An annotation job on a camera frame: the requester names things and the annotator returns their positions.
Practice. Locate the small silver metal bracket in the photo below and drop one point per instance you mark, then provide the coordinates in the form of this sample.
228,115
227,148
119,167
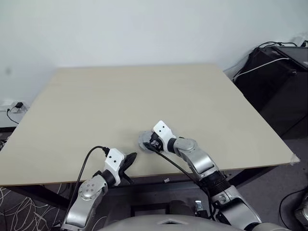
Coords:
198,205

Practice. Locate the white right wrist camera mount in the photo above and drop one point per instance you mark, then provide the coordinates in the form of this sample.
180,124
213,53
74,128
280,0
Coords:
161,128

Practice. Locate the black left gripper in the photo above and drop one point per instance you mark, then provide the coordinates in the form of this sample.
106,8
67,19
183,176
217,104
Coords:
122,169

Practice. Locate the grey metal floor object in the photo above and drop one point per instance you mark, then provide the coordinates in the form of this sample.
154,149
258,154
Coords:
302,213

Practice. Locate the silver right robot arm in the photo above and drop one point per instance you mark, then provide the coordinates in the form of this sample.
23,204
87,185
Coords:
199,161

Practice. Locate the grey robot torso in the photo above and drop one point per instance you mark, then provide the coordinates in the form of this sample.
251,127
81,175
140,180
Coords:
163,223

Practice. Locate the white wall power strip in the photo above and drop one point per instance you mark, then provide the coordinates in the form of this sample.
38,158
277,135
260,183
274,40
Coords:
16,109

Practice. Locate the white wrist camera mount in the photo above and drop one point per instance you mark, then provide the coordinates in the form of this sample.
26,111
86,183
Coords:
161,128
114,158

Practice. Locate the black plug adapter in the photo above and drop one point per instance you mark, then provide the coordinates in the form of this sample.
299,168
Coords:
19,105

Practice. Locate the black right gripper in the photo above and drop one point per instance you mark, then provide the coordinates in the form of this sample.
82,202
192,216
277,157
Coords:
156,142

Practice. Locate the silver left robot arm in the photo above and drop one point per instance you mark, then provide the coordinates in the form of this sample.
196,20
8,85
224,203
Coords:
89,190

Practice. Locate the clear tape on table corner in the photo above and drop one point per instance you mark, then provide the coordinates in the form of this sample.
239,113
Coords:
295,160

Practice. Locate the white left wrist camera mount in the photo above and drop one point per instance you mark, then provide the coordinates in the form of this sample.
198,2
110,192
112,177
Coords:
114,158

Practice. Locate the large black case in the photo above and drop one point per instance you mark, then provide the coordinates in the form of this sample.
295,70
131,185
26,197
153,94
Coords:
269,91

